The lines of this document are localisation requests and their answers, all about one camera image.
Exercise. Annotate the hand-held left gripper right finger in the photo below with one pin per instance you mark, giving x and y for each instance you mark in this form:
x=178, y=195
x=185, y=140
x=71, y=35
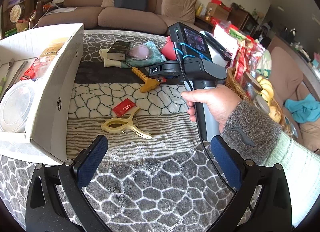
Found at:
x=225, y=161

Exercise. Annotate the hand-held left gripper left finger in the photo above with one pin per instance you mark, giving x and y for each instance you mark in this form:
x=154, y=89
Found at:
x=92, y=161

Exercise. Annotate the pink handbag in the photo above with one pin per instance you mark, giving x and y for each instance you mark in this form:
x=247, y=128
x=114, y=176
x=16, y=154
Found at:
x=170, y=49

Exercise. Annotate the teal towel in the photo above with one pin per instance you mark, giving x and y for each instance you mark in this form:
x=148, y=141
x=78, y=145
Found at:
x=157, y=55

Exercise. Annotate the cream plastic clothes clip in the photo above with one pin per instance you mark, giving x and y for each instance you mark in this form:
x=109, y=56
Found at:
x=117, y=124

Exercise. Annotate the yellow corkscrew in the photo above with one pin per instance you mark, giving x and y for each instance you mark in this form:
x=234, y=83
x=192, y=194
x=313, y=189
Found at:
x=146, y=84

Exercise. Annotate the pink round pouch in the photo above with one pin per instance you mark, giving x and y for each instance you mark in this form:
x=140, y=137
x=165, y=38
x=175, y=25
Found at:
x=140, y=52

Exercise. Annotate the red small packet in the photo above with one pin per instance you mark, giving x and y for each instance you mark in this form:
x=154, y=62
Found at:
x=123, y=108

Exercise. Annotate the white cardboard box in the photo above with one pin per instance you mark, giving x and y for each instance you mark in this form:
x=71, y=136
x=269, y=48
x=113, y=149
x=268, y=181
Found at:
x=57, y=76

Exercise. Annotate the person's right forearm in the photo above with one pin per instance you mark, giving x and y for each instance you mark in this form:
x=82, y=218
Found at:
x=262, y=131

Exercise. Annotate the clear round lidded container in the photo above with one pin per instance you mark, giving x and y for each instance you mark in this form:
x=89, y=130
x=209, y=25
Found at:
x=15, y=106

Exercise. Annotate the person's right hand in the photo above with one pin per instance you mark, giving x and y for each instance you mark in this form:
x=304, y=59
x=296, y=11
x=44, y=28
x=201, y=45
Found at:
x=220, y=101

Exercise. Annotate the white toaster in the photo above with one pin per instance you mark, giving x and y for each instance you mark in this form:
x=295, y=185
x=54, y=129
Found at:
x=217, y=51

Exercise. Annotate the wicker basket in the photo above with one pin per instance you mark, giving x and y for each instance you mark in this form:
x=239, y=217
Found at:
x=236, y=86

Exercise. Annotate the pile of red snack packets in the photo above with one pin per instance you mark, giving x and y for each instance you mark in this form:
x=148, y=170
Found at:
x=240, y=46

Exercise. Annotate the glass jar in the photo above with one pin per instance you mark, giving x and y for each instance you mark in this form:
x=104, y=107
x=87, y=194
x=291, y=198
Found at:
x=251, y=85

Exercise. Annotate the brown cardboard box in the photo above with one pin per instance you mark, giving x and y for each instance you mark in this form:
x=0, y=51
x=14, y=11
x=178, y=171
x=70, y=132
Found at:
x=218, y=11

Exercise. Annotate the dark wooden cabinet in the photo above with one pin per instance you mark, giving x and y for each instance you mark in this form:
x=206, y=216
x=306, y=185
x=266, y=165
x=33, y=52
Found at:
x=243, y=20

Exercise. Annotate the brown potato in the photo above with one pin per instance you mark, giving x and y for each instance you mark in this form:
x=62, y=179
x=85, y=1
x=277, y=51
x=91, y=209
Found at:
x=275, y=113

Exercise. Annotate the bunch of yellow bananas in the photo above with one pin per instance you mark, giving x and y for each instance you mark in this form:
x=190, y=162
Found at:
x=266, y=88

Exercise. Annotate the small black box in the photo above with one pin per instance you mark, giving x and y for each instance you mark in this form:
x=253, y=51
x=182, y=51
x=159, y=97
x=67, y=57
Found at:
x=118, y=50

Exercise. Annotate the brown sofa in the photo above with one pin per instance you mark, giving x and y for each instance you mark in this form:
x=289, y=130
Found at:
x=130, y=19

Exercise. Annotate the cream sock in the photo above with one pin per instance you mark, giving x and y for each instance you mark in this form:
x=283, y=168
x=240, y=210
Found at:
x=110, y=63

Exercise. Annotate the blue cushion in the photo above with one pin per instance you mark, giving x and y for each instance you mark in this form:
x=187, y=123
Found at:
x=131, y=0

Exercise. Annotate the teal cloth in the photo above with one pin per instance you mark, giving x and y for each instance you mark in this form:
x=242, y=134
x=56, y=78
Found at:
x=303, y=109

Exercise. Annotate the red grater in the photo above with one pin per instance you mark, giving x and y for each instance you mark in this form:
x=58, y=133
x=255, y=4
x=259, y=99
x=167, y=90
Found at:
x=27, y=73

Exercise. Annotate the clear tub with yellow label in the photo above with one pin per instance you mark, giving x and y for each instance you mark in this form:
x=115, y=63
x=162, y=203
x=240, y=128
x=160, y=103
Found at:
x=51, y=51

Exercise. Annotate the white paper sheet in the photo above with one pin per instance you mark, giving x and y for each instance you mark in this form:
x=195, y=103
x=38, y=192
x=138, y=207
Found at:
x=63, y=9

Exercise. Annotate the green bags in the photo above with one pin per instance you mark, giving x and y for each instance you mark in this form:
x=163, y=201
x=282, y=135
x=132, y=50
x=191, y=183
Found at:
x=10, y=33

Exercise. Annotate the round decorative tin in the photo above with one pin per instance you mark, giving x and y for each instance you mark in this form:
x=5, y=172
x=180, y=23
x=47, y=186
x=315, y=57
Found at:
x=17, y=13

